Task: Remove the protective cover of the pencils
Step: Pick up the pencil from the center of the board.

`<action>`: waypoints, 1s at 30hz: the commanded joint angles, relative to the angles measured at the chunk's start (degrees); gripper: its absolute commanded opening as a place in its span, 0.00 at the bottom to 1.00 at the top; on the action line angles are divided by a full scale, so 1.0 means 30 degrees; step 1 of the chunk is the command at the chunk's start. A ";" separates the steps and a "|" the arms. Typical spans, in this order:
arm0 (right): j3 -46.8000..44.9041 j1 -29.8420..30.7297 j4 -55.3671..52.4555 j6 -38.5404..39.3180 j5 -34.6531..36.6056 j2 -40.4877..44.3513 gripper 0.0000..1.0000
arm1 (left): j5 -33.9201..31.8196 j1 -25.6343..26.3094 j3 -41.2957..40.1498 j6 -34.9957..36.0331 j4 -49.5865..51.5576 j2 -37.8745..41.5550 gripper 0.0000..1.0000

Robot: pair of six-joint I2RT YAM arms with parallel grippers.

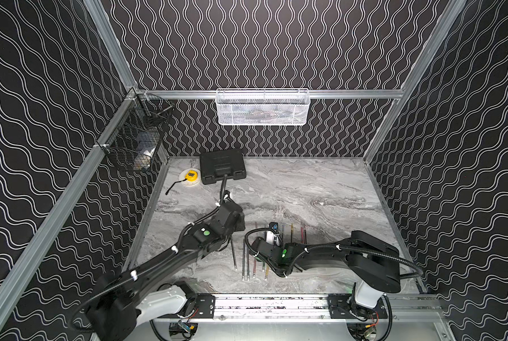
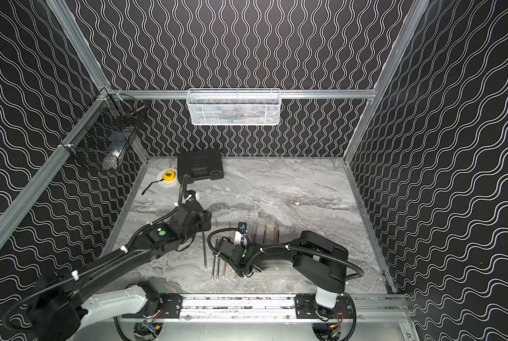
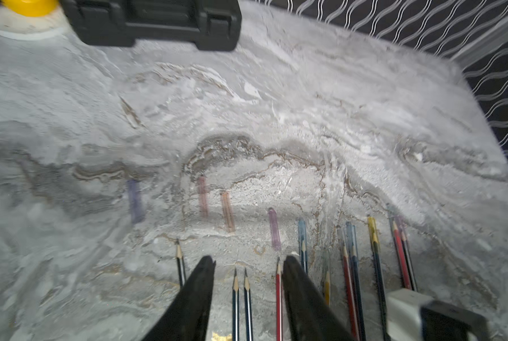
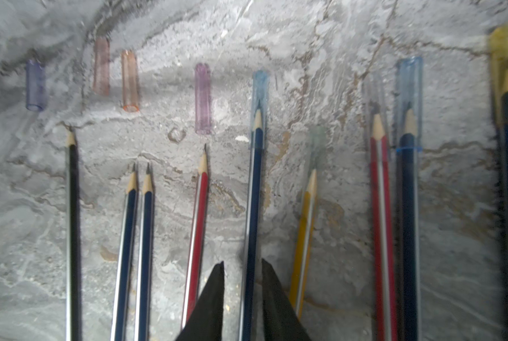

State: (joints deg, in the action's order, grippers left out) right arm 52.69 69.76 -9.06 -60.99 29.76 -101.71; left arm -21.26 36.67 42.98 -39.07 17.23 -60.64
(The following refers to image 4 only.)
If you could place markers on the blue pencil blue cap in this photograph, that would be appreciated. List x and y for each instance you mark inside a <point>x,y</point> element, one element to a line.
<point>407,174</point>

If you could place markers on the clear green pencil cap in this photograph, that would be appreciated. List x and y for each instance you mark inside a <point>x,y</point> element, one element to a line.
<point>317,150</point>

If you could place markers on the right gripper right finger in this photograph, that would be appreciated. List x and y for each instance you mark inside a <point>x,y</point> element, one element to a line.
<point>279,318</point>

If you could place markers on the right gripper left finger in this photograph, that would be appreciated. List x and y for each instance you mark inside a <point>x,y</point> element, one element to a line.
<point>206,320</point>

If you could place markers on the clear magenta pencil cap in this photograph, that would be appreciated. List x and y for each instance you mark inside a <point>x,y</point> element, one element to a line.
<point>203,99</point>

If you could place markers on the removed pink cap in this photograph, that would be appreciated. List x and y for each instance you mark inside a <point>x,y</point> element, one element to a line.
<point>101,84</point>

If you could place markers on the clear light blue cap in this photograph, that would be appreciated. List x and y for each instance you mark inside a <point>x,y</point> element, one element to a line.
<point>259,106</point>

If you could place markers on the dark grey pencil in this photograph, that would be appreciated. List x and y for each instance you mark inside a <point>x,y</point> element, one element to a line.
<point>73,308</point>

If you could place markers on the dark blue pencil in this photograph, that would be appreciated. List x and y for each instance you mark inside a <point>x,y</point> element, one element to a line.
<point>251,233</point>

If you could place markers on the red pencil pink cap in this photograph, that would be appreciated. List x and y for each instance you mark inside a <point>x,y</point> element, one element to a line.
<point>195,251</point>

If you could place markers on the clear purple pencil cap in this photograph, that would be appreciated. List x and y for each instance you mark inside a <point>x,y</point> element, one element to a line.
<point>35,86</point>

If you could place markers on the clear orange pencil cap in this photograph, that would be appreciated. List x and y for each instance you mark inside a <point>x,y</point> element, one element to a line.
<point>131,99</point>

